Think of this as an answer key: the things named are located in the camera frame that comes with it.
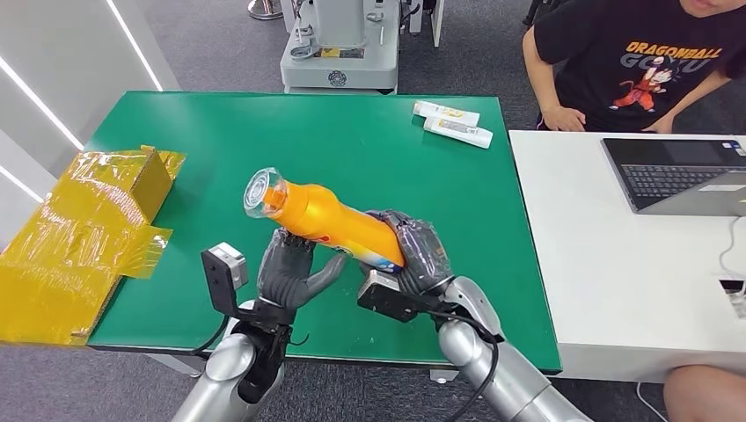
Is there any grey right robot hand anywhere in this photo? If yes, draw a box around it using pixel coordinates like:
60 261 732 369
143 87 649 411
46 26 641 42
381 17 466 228
358 209 455 297

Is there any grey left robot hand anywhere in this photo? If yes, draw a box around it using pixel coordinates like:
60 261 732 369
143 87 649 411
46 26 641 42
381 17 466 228
256 228 349 311

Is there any orange plastic bottle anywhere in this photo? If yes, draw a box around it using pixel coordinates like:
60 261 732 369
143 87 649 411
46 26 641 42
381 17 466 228
243 167 406 275

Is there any white tube with yellow print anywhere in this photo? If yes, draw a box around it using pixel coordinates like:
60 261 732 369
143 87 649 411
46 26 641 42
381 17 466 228
422 116 494 150
412 100 481 128

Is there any white table leg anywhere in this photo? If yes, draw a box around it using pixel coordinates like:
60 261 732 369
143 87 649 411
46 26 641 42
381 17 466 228
145 352 208 377

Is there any white machine base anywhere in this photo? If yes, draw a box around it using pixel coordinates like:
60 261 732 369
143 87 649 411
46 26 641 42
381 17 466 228
279 0 403 96

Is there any yellow tape-wrapped cardboard box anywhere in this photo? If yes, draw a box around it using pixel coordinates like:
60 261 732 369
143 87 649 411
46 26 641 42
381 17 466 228
0 146 187 349

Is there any white cabinet panel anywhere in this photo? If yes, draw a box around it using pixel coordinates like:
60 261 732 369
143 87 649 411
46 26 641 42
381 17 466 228
407 0 445 49

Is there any grey open laptop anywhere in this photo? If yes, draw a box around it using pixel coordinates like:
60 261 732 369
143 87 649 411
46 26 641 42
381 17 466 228
600 137 746 217

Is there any chrome stand base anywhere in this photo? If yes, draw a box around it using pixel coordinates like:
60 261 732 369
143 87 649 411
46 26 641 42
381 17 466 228
247 0 285 22

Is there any person's bare knee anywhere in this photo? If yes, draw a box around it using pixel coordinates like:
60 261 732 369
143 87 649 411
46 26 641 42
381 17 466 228
662 365 746 422

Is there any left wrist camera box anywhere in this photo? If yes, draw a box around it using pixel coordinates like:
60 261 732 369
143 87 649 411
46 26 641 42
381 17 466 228
201 242 250 318

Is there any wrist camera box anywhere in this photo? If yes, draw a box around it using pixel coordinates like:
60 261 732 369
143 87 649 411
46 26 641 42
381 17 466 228
201 242 250 318
356 268 456 324

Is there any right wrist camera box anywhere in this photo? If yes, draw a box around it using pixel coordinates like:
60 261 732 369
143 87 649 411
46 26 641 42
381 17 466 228
356 268 456 324

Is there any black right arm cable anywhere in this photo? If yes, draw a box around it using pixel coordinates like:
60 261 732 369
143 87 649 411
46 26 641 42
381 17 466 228
428 311 501 422

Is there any white cable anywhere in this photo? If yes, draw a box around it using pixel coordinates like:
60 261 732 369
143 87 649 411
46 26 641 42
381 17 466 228
716 215 746 280

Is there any desk cable outlet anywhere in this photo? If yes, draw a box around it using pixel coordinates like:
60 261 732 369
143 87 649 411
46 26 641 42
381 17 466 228
718 277 746 320

